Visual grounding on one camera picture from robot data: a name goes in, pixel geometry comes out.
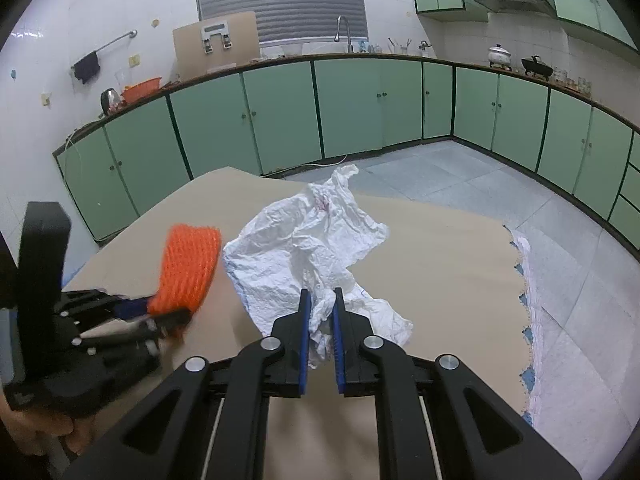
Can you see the dark hanging towel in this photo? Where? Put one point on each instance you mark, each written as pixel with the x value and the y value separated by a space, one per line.
pixel 87 67

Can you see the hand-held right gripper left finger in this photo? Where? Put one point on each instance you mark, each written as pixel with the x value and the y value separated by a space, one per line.
pixel 305 345

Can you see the orange foam net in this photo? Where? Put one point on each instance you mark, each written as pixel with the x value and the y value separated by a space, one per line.
pixel 187 265

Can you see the white patterned tablecloth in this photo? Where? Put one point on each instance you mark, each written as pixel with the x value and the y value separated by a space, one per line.
pixel 550 360

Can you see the person's left hand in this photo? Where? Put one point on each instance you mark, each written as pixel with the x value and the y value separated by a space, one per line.
pixel 30 430

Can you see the steel electric kettle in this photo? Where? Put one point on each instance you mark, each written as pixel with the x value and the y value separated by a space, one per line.
pixel 110 101

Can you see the group of glass jars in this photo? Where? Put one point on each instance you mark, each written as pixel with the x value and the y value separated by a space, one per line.
pixel 572 82

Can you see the brown cardboard sheet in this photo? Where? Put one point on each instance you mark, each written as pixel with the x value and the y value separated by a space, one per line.
pixel 245 40

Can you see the grey window blind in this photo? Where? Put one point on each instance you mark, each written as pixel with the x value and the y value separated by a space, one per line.
pixel 280 0

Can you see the white plastic bag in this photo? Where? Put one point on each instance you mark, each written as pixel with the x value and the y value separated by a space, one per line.
pixel 300 240

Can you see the orange plastic basin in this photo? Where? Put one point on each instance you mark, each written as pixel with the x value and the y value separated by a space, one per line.
pixel 142 91

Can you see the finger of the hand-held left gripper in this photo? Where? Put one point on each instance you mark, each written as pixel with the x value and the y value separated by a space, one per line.
pixel 132 307
pixel 172 321

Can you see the white cooking pot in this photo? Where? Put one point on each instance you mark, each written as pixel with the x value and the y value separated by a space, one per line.
pixel 500 56

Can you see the metal kitchen faucet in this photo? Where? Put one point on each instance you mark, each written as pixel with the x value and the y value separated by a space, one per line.
pixel 340 30

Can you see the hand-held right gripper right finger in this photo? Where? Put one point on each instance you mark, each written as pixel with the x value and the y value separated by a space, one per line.
pixel 339 345

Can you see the metal towel rail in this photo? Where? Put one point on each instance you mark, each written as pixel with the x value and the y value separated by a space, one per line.
pixel 117 40

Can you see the black wok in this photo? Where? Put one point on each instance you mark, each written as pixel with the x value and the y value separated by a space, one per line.
pixel 537 66

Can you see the range hood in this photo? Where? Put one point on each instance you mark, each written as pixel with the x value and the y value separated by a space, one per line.
pixel 510 1

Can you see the green lower kitchen cabinets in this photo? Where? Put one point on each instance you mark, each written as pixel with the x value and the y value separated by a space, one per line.
pixel 350 105

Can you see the beige table cover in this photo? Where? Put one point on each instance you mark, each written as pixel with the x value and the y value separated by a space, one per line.
pixel 440 270

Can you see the kitchen utensil rack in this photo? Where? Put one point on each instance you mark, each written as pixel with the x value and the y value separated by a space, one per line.
pixel 410 47

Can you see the white plastic bracket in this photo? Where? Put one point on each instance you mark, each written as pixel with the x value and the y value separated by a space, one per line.
pixel 215 29

